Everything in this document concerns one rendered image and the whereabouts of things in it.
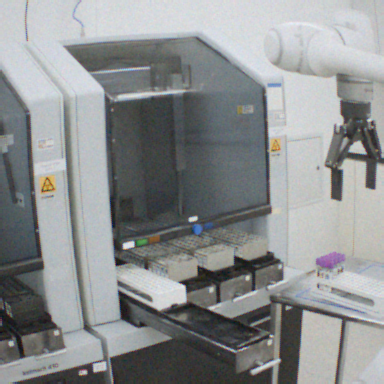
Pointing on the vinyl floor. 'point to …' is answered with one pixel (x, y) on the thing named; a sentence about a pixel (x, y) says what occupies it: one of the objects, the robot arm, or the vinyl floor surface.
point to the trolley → (296, 294)
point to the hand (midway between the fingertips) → (354, 189)
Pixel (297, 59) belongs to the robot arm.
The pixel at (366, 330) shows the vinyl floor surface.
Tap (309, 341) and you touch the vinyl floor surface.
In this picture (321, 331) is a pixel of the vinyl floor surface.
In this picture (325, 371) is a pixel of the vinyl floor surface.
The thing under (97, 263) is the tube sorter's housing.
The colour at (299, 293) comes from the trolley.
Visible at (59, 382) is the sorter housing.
